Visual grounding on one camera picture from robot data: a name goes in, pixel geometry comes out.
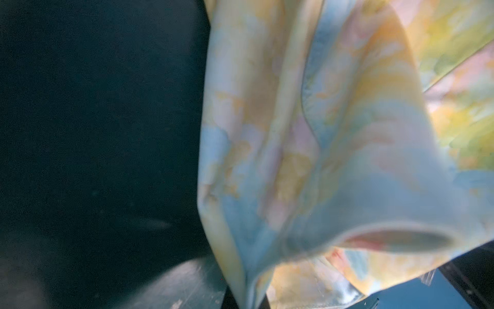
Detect pastel floral skirt pink flowers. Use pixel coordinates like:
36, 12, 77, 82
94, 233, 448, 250
198, 1, 493, 308

